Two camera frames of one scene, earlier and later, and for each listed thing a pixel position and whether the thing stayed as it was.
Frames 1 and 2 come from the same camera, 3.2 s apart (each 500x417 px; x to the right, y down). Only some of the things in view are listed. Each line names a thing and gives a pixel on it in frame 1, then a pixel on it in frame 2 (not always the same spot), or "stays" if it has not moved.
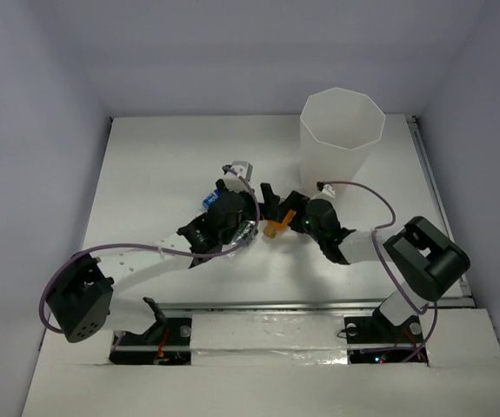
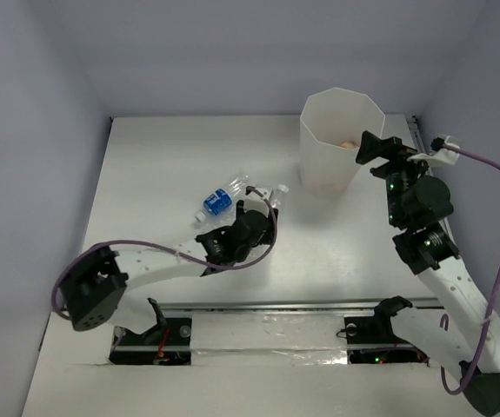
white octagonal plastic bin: x=338 y=131 stays
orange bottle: x=274 y=228 → x=349 y=144
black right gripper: x=297 y=201 → x=392 y=148
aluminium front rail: x=287 y=304 stays
